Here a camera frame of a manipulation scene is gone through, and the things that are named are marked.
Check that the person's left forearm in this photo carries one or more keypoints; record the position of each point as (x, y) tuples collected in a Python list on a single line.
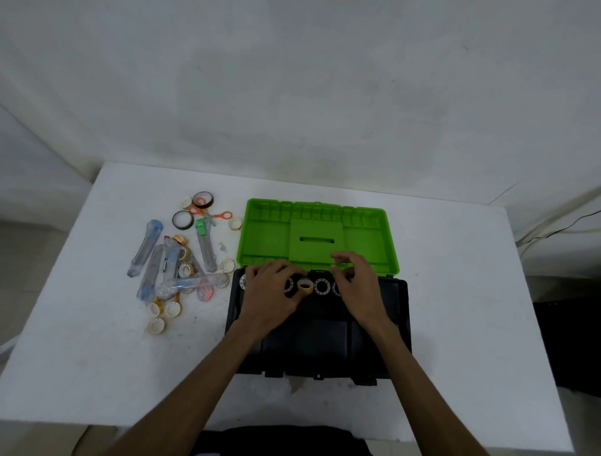
[(188, 399)]

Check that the person's right forearm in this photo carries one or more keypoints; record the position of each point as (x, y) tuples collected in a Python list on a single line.
[(422, 399)]

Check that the pile of small tape rolls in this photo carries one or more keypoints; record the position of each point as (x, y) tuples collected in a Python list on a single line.
[(150, 326)]

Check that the dark tape roll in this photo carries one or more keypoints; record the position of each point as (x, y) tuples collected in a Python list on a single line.
[(174, 221)]

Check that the person's right hand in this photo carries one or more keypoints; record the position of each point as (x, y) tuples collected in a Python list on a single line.
[(366, 300)]

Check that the black toolbox tray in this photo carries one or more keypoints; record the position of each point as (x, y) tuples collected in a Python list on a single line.
[(324, 338)]

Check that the green utility knife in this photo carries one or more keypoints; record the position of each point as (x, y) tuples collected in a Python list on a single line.
[(206, 249)]

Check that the person's black clothing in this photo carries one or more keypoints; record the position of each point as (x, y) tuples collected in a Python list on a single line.
[(281, 444)]

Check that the blue knife package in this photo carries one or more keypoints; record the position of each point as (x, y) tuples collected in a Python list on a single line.
[(150, 277), (144, 249)]

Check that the black toolbox with green lid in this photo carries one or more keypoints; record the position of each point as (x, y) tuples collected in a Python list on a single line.
[(263, 235)]

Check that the orange handled scissors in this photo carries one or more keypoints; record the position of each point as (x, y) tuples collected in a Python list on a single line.
[(220, 215)]

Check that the black tape roll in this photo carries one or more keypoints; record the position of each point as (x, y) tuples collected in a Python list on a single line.
[(195, 201)]

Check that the person's left hand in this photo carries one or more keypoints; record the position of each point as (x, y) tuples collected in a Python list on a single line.
[(265, 300)]

